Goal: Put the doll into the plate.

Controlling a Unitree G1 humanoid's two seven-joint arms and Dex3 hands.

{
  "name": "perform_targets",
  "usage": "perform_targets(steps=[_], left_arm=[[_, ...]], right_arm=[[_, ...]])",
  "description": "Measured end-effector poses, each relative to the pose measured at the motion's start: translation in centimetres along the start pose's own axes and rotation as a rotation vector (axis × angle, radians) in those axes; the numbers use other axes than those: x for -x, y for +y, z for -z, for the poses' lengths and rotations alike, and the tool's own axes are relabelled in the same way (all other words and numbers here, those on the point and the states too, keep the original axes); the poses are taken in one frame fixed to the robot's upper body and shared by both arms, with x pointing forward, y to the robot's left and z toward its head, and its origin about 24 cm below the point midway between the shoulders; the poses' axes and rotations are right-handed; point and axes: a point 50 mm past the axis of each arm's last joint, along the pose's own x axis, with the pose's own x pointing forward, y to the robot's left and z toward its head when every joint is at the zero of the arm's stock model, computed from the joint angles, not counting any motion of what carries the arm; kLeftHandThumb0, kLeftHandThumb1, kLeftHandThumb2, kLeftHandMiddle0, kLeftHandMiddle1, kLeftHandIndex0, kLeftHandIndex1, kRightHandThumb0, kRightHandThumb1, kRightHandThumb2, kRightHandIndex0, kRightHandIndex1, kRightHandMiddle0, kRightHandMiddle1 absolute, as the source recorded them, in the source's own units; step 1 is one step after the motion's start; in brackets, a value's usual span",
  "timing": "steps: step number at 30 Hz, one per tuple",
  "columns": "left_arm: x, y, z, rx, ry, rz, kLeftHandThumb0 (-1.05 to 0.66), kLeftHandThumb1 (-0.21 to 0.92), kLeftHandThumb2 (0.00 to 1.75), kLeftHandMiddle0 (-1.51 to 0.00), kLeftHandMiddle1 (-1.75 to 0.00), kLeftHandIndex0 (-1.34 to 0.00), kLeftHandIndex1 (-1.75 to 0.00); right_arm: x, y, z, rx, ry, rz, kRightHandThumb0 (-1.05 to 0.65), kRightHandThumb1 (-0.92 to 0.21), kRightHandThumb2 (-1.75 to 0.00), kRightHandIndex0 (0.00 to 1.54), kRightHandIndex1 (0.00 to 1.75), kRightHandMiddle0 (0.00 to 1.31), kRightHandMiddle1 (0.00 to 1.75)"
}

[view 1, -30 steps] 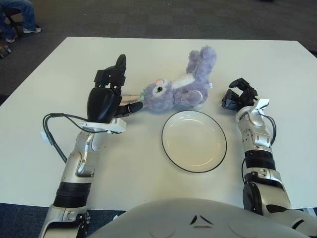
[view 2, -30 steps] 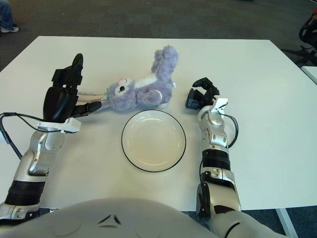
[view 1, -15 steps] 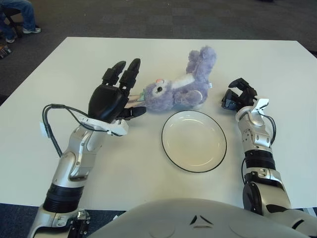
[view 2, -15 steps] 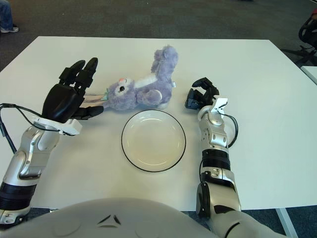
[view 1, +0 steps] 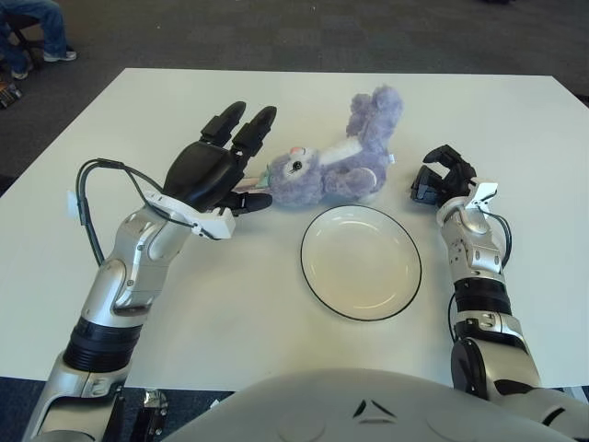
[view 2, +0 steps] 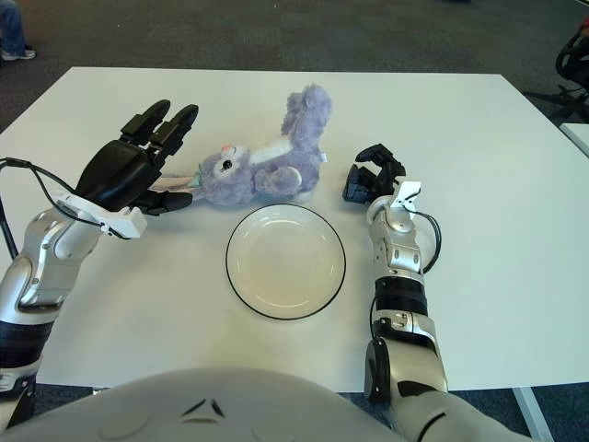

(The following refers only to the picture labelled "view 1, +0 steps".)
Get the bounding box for grey robot torso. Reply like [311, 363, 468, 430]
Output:
[158, 367, 576, 442]

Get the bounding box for white plate with black rim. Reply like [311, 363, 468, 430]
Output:
[300, 204, 423, 322]

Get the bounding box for purple plush bunny doll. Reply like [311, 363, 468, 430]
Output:
[234, 83, 406, 213]

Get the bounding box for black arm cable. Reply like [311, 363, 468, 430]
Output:
[487, 211, 513, 273]
[75, 158, 167, 268]

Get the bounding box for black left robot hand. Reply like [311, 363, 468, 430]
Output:
[163, 101, 279, 217]

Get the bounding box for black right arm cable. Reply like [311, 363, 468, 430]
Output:
[487, 211, 513, 273]

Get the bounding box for seated person in jeans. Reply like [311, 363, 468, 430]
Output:
[0, 0, 78, 80]

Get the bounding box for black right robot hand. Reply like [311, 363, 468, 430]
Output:
[410, 145, 479, 204]

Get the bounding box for black chair under person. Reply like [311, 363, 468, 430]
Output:
[4, 11, 47, 70]

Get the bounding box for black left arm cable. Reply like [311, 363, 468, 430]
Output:
[75, 158, 167, 268]

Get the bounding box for striped object on floor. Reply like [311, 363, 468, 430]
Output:
[0, 82, 23, 111]

